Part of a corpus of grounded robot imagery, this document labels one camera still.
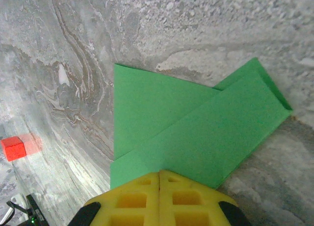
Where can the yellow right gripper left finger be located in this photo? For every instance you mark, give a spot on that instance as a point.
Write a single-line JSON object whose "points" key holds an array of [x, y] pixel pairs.
{"points": [[137, 194]]}

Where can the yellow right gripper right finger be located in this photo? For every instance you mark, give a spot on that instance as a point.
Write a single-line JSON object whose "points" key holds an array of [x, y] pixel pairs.
{"points": [[186, 191]]}

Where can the green paper sheet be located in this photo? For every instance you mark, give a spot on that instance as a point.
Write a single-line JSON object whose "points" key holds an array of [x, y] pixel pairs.
{"points": [[184, 127]]}

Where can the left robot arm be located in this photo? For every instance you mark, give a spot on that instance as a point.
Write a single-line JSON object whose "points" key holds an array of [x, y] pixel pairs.
{"points": [[34, 213]]}

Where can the small red cube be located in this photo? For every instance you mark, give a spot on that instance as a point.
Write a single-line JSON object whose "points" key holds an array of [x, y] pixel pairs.
{"points": [[14, 148]]}

